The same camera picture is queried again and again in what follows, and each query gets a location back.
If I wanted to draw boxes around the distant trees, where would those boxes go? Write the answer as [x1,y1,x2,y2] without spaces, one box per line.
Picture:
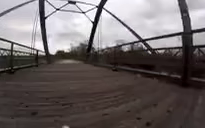
[53,40,148,62]

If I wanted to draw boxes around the brown wooden bridge deck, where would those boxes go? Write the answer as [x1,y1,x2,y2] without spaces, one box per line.
[0,59,205,128]

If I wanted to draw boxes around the dark metal railing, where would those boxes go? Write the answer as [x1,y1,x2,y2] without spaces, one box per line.
[0,33,48,75]
[86,26,205,88]

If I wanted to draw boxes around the dark steel bridge arch frame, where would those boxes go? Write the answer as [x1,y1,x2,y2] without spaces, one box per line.
[0,0,195,85]

